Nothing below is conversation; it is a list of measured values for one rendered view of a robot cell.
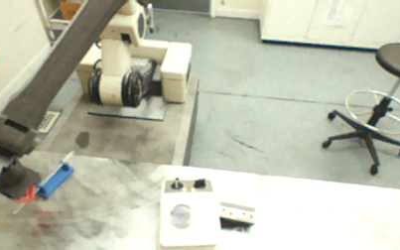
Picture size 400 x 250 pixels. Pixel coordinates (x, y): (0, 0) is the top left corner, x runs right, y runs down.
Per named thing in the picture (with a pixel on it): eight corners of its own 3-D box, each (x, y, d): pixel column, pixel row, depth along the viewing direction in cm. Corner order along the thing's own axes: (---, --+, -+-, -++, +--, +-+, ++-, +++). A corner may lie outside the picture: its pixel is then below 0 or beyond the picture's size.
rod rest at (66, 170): (65, 165, 80) (61, 157, 77) (74, 170, 79) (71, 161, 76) (36, 192, 73) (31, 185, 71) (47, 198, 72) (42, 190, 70)
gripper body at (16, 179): (20, 201, 60) (3, 182, 55) (-15, 184, 63) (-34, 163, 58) (44, 179, 64) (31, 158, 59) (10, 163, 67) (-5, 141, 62)
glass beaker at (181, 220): (192, 206, 63) (192, 186, 57) (197, 229, 59) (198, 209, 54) (164, 211, 62) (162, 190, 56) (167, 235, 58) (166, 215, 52)
